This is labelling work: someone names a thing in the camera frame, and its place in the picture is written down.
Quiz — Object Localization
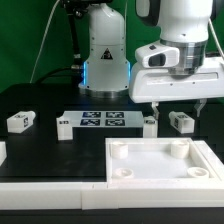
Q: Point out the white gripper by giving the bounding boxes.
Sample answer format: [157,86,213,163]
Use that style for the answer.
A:
[129,57,224,120]

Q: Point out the white square tabletop part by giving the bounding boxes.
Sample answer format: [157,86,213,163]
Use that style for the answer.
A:
[105,138,217,182]

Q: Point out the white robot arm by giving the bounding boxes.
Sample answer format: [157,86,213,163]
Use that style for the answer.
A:
[79,0,224,110]

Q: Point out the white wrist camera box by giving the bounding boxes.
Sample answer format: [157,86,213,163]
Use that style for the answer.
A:
[135,42,180,68]

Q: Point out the white right fence wall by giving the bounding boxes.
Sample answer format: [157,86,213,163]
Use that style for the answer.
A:
[195,141,224,182]

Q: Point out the white fence wall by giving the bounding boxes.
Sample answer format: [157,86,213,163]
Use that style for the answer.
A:
[195,141,224,182]
[0,183,224,210]
[0,141,7,166]

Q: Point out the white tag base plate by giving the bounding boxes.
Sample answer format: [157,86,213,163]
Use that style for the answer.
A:
[59,111,144,128]

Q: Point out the white front fence wall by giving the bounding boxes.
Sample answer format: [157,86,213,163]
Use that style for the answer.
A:
[0,183,224,210]

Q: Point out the black cable bundle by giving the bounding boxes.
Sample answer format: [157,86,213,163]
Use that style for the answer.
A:
[35,0,98,84]

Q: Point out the white cable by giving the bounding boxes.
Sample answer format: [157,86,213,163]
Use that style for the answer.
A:
[29,0,62,84]

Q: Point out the white left fence wall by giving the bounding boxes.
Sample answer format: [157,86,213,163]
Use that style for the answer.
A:
[0,141,7,166]

